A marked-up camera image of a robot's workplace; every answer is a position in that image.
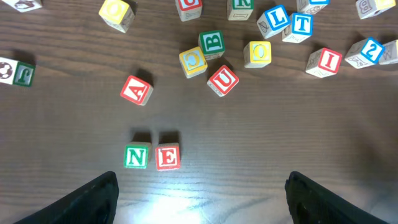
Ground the green N wooden block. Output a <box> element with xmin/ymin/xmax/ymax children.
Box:
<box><xmin>124</xmin><ymin>142</ymin><xmax>152</xmax><ymax>169</ymax></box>

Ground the yellow C wooden block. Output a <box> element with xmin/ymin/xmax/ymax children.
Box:
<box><xmin>178</xmin><ymin>47</ymin><xmax>208</xmax><ymax>78</ymax></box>

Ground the red A wooden block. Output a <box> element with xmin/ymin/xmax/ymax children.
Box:
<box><xmin>120</xmin><ymin>75</ymin><xmax>154</xmax><ymax>106</ymax></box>

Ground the yellow acorn wooden block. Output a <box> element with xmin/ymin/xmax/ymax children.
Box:
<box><xmin>2</xmin><ymin>0</ymin><xmax>43</xmax><ymax>12</ymax></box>

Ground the yellow S wooden block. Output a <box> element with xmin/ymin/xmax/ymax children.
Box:
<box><xmin>379</xmin><ymin>39</ymin><xmax>398</xmax><ymax>65</ymax></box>

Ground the yellow o wooden block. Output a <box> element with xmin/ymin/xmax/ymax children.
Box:
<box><xmin>243</xmin><ymin>41</ymin><xmax>272</xmax><ymax>68</ymax></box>
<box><xmin>98</xmin><ymin>0</ymin><xmax>135</xmax><ymax>33</ymax></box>

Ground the blue P wooden block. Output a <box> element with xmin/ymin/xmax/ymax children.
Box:
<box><xmin>297</xmin><ymin>0</ymin><xmax>330</xmax><ymax>15</ymax></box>

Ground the red u wooden block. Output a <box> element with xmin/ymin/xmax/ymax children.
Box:
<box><xmin>175</xmin><ymin>0</ymin><xmax>203</xmax><ymax>22</ymax></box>
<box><xmin>207</xmin><ymin>65</ymin><xmax>239</xmax><ymax>97</ymax></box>

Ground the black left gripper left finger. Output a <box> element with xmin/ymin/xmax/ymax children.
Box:
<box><xmin>16</xmin><ymin>171</ymin><xmax>119</xmax><ymax>224</ymax></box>

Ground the soccer ball J wooden block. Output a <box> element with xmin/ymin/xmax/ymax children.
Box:
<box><xmin>1</xmin><ymin>57</ymin><xmax>35</xmax><ymax>87</ymax></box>

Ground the red E wooden block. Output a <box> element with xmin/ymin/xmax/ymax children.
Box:
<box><xmin>155</xmin><ymin>143</ymin><xmax>181</xmax><ymax>171</ymax></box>

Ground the yellow O wooden block centre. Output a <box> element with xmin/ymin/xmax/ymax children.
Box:
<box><xmin>243</xmin><ymin>41</ymin><xmax>272</xmax><ymax>68</ymax></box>

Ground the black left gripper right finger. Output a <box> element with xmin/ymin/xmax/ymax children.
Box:
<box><xmin>285</xmin><ymin>171</ymin><xmax>387</xmax><ymax>224</ymax></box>

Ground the blue L wooden block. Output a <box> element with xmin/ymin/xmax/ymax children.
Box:
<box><xmin>257</xmin><ymin>4</ymin><xmax>291</xmax><ymax>39</ymax></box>

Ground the red I wooden block lower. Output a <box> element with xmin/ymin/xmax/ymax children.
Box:
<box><xmin>305</xmin><ymin>48</ymin><xmax>343</xmax><ymax>78</ymax></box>

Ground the blue T wooden block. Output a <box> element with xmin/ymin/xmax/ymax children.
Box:
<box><xmin>282</xmin><ymin>12</ymin><xmax>313</xmax><ymax>44</ymax></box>

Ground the yellow brush side wooden block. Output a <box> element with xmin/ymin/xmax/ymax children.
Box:
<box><xmin>356</xmin><ymin>0</ymin><xmax>396</xmax><ymax>19</ymax></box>

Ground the green B wooden block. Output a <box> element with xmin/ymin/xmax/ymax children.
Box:
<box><xmin>198</xmin><ymin>30</ymin><xmax>225</xmax><ymax>60</ymax></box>

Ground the yellow O wooden block left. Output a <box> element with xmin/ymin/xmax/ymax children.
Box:
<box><xmin>98</xmin><ymin>0</ymin><xmax>135</xmax><ymax>33</ymax></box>

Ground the green R wooden block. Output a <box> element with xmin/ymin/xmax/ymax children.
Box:
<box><xmin>227</xmin><ymin>0</ymin><xmax>254</xmax><ymax>21</ymax></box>

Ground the blue 2 wooden block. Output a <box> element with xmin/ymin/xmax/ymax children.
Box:
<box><xmin>345</xmin><ymin>37</ymin><xmax>385</xmax><ymax>69</ymax></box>

